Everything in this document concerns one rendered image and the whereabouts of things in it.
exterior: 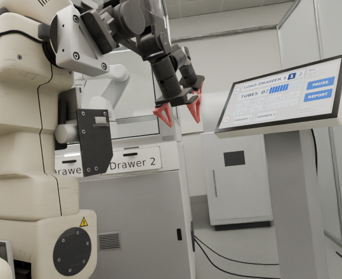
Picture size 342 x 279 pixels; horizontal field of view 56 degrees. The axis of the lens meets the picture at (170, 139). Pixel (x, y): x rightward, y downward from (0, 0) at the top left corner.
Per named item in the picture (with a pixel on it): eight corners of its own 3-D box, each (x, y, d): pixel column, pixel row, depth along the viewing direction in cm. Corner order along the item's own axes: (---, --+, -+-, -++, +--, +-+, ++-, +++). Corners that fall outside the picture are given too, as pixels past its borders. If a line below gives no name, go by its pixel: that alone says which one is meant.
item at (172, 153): (179, 169, 162) (176, 140, 163) (-11, 190, 169) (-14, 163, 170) (184, 158, 257) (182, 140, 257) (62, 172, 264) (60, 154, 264)
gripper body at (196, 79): (185, 75, 142) (180, 63, 136) (205, 78, 137) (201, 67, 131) (178, 86, 139) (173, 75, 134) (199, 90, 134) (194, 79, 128)
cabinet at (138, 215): (200, 326, 161) (182, 169, 162) (5, 341, 168) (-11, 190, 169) (197, 257, 256) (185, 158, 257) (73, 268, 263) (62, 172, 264)
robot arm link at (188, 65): (177, 68, 126) (190, 64, 125) (174, 57, 130) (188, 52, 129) (182, 79, 132) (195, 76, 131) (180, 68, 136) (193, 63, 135)
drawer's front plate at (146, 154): (161, 168, 161) (158, 146, 161) (105, 174, 163) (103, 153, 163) (162, 168, 163) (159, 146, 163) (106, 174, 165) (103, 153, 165)
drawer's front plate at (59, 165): (100, 174, 164) (98, 153, 164) (46, 180, 165) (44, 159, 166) (101, 174, 165) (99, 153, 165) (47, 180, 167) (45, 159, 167)
